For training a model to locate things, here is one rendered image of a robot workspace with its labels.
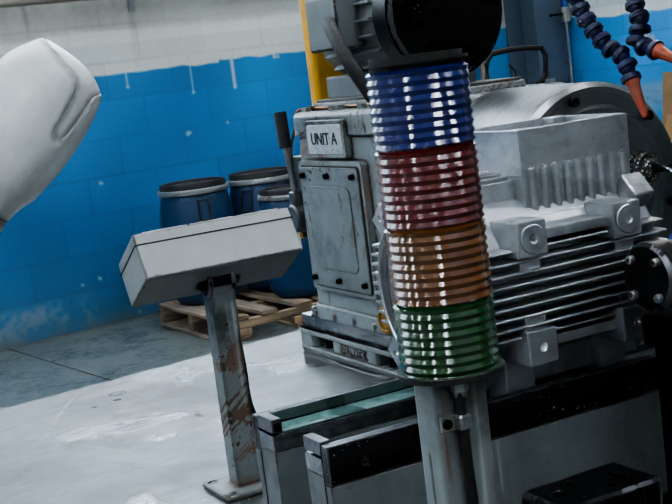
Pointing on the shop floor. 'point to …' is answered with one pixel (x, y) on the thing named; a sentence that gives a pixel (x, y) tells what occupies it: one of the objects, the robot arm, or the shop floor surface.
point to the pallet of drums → (292, 295)
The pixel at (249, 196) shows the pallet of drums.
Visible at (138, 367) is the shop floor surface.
